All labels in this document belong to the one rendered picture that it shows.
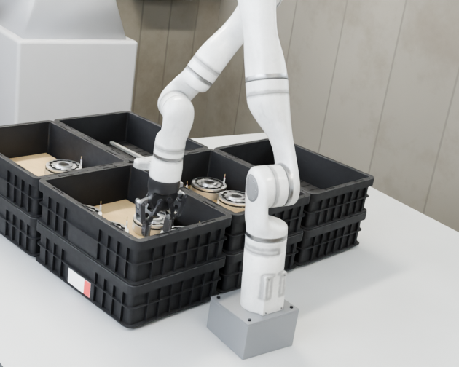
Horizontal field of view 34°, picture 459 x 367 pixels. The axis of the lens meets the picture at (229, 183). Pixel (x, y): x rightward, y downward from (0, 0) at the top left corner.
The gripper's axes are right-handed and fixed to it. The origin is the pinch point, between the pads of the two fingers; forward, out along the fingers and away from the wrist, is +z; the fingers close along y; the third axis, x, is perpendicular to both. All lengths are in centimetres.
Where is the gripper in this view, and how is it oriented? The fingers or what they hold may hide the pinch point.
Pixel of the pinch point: (157, 229)
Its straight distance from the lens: 184.5
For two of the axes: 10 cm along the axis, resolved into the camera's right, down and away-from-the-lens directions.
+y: 7.6, -1.4, 6.4
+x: -6.3, -4.2, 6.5
